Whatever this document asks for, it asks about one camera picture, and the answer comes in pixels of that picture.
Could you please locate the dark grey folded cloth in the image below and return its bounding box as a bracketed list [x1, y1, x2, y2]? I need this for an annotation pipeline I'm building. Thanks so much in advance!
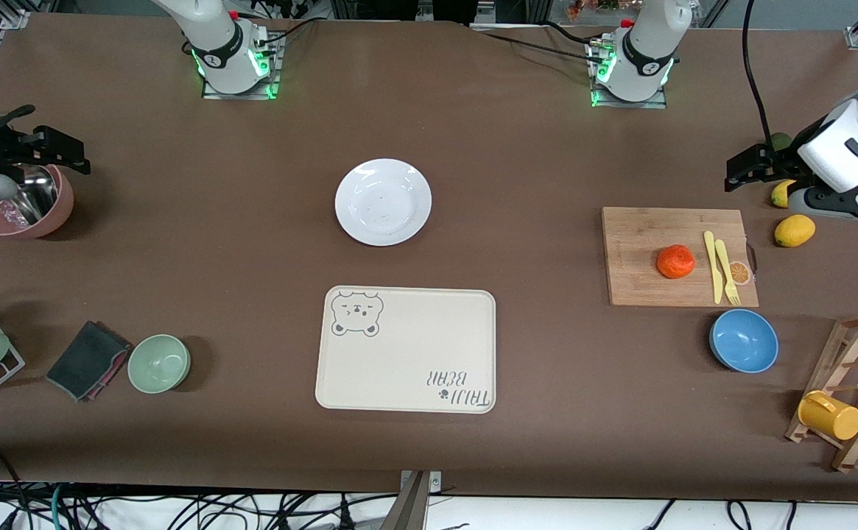
[46, 320, 133, 403]

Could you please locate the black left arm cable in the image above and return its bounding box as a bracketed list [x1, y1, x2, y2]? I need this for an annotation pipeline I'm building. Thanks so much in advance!
[742, 0, 777, 146]

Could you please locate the yellow plastic knife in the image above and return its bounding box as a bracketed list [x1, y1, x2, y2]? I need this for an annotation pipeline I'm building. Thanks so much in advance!
[703, 231, 725, 305]

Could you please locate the beige bear print tray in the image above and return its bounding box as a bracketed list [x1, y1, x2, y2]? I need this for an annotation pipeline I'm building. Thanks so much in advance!
[315, 286, 497, 414]

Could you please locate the orange fruit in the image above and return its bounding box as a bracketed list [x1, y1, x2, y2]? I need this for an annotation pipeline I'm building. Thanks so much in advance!
[656, 244, 696, 280]

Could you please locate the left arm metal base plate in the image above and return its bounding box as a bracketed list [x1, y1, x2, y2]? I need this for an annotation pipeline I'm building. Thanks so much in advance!
[587, 37, 669, 110]

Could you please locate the metal table edge bracket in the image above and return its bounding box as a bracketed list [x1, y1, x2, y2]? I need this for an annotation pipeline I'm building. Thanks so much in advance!
[379, 470, 444, 530]

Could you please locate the metal scoop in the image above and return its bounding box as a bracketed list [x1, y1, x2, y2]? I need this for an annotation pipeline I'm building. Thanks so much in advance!
[9, 166, 59, 225]

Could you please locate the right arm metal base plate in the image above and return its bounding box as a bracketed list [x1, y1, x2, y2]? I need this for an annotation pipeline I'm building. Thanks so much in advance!
[202, 33, 284, 100]

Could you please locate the light green bowl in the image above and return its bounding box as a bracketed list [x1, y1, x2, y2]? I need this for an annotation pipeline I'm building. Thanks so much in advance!
[127, 334, 192, 395]

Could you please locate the green floor cable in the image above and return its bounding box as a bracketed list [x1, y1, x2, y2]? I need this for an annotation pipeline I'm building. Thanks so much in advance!
[50, 484, 70, 530]

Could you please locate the wooden cutting board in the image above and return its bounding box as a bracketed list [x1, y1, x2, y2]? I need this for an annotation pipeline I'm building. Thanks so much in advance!
[602, 207, 760, 308]

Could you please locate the yellow plastic fork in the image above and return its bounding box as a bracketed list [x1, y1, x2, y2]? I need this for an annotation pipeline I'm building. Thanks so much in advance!
[714, 239, 742, 306]

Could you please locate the white round plate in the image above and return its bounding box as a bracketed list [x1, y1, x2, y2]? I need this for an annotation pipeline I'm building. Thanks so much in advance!
[334, 158, 433, 247]

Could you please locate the black base cable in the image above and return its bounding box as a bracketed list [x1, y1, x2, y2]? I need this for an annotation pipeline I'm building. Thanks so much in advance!
[252, 18, 323, 46]
[521, 43, 605, 67]
[482, 31, 600, 56]

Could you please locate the pink bowl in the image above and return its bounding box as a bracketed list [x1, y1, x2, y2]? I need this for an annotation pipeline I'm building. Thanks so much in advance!
[0, 163, 74, 239]

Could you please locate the blue bowl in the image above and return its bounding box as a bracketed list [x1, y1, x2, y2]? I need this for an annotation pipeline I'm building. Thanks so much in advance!
[708, 308, 780, 374]

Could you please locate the yellow cup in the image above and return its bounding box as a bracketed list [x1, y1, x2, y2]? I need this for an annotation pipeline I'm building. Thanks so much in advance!
[798, 390, 858, 442]

